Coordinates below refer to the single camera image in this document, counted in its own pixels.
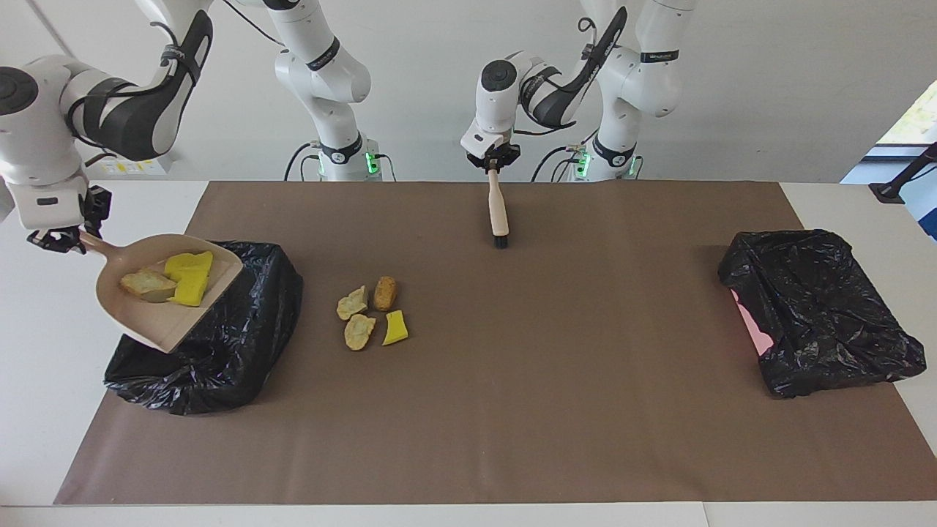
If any beige hand brush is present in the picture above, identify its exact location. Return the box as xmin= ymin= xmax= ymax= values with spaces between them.
xmin=488 ymin=170 xmax=509 ymax=250

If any grey-tan foam trash piece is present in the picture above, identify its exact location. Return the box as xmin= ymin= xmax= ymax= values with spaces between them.
xmin=119 ymin=269 xmax=178 ymax=303

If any yellow foam trash piece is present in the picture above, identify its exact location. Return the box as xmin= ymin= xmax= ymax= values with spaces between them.
xmin=381 ymin=310 xmax=409 ymax=346
xmin=163 ymin=251 xmax=214 ymax=280
xmin=167 ymin=272 xmax=213 ymax=307

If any pale pink plastic dustpan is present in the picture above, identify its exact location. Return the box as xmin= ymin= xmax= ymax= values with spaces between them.
xmin=79 ymin=233 xmax=244 ymax=354

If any tan foam trash piece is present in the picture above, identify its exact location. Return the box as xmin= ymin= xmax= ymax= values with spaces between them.
xmin=344 ymin=314 xmax=377 ymax=351
xmin=336 ymin=285 xmax=370 ymax=321

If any black plastic trash bag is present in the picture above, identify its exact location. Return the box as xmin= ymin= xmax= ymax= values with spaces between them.
xmin=717 ymin=229 xmax=927 ymax=400
xmin=103 ymin=240 xmax=305 ymax=416

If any pink plastic bin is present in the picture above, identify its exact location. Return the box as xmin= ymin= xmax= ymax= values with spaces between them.
xmin=731 ymin=288 xmax=773 ymax=357

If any brown table mat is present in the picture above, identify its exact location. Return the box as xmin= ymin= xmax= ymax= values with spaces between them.
xmin=53 ymin=181 xmax=937 ymax=506

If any black clamp stand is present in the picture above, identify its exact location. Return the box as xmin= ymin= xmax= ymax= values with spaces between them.
xmin=869 ymin=143 xmax=937 ymax=204

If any bright window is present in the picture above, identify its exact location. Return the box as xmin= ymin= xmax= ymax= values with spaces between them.
xmin=875 ymin=73 xmax=937 ymax=147

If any black arm base cable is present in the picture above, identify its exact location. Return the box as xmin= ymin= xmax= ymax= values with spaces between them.
xmin=284 ymin=143 xmax=317 ymax=182
xmin=531 ymin=145 xmax=586 ymax=182

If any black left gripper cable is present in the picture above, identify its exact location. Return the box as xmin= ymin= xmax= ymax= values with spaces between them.
xmin=512 ymin=18 xmax=597 ymax=140

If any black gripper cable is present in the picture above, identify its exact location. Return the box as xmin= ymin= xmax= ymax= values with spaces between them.
xmin=512 ymin=18 xmax=597 ymax=140
xmin=70 ymin=0 xmax=286 ymax=169

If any white wall socket box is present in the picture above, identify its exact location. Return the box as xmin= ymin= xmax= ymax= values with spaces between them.
xmin=92 ymin=150 xmax=175 ymax=176

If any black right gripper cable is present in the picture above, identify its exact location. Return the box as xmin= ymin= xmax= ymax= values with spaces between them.
xmin=70 ymin=0 xmax=286 ymax=169

